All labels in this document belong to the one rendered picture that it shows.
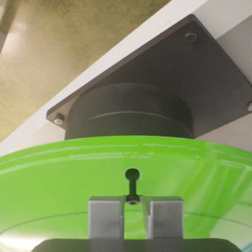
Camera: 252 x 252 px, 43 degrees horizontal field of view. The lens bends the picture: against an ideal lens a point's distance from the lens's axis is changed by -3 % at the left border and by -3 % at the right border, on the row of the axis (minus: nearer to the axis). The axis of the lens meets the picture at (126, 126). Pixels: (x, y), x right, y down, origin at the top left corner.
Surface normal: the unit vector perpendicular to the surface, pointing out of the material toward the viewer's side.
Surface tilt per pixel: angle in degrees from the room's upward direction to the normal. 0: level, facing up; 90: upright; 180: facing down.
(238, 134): 0
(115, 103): 90
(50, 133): 0
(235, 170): 24
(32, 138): 0
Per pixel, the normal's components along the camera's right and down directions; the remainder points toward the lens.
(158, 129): 0.33, -0.56
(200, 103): 0.00, 0.80
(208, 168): 0.11, 0.49
